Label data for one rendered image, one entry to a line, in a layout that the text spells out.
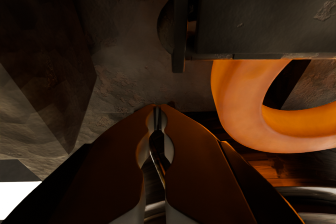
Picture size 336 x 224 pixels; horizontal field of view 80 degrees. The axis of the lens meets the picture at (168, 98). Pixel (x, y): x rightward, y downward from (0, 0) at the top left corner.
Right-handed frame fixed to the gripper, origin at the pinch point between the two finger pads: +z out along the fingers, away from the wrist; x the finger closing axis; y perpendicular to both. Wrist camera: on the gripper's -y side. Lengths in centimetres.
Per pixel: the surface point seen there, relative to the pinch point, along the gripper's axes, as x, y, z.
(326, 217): 20.3, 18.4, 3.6
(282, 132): 10.7, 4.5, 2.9
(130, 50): -2.9, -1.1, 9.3
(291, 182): 14.3, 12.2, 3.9
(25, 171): -488, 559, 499
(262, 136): 8.9, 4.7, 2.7
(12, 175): -528, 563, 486
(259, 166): 11.8, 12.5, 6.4
